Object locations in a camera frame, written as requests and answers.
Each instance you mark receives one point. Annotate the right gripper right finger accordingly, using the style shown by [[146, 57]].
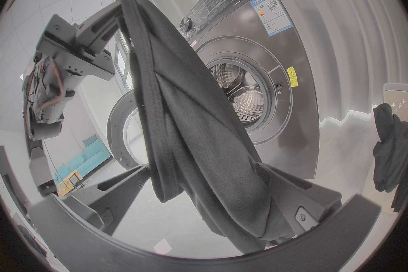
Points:
[[306, 200]]

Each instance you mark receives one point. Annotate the heap of dark clothes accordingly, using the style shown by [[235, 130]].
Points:
[[387, 152]]

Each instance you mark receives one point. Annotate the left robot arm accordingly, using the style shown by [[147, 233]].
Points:
[[51, 95]]

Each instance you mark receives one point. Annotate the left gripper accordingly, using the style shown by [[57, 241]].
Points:
[[92, 63]]

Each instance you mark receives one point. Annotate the grey washing machine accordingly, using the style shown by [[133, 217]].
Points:
[[287, 98]]

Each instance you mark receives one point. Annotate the cream laundry basket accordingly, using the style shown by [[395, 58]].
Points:
[[397, 97]]

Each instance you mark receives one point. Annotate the window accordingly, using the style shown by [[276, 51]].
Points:
[[122, 65]]

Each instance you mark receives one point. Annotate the black garment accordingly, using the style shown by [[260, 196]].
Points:
[[191, 124]]

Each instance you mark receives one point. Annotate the washing machine door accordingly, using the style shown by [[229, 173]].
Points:
[[119, 133]]

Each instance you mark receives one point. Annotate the white curtain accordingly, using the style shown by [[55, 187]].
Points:
[[338, 25]]

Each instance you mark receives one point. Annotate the wooden chair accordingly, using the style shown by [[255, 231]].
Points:
[[71, 183]]

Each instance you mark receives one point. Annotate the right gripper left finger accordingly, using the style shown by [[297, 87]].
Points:
[[105, 200]]

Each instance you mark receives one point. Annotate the turquoise sofa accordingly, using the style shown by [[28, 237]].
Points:
[[91, 156]]

